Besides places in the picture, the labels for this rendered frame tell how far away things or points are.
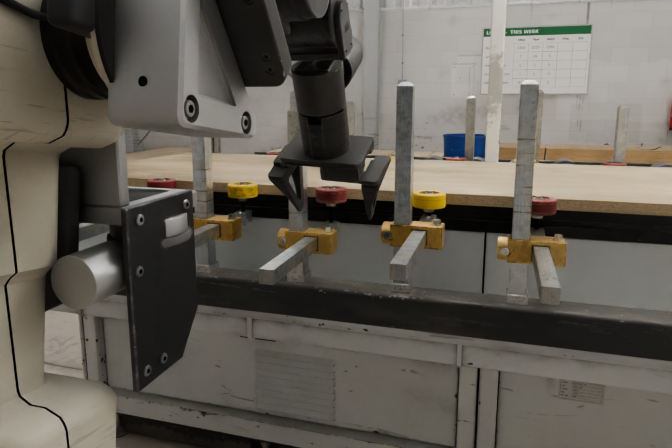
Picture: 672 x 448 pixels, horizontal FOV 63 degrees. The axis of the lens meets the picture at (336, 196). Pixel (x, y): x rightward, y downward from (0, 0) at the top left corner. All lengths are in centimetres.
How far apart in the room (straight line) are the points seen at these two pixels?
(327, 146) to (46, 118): 33
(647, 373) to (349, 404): 80
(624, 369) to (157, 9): 120
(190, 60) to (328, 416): 151
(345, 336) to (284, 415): 52
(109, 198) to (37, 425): 18
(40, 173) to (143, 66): 17
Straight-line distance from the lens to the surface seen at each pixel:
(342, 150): 64
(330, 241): 126
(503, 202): 139
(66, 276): 48
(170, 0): 33
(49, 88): 40
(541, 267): 106
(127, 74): 34
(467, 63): 836
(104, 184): 50
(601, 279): 148
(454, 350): 133
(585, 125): 841
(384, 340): 135
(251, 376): 180
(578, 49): 839
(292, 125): 126
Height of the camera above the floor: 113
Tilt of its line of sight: 10 degrees down
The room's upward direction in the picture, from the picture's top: straight up
